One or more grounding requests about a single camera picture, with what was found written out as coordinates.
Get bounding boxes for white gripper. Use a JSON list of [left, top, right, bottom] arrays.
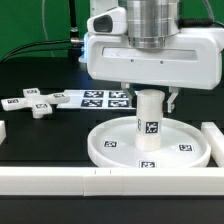
[[86, 28, 224, 113]]

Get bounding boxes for white round table top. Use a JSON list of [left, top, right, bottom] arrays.
[[87, 116, 211, 168]]

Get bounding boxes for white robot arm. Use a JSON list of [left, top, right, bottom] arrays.
[[85, 0, 224, 90]]

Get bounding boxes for white marker sheet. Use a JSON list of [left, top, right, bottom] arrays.
[[57, 90, 132, 109]]

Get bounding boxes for white right fence bar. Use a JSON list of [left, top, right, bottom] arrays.
[[201, 122, 224, 168]]

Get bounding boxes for white fence bar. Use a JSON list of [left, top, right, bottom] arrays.
[[201, 122, 224, 168], [0, 120, 6, 145], [0, 167, 224, 196]]

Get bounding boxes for white cross-shaped table base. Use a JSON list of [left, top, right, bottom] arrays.
[[1, 88, 70, 119]]

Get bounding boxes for white left fence bar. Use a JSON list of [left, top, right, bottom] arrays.
[[0, 120, 6, 145]]

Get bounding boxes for white front fence bar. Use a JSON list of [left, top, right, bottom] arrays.
[[0, 167, 224, 196]]

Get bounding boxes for black cable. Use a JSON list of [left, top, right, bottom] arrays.
[[0, 0, 86, 64]]

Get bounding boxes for white thin cable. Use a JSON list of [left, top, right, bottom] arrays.
[[41, 0, 56, 58]]

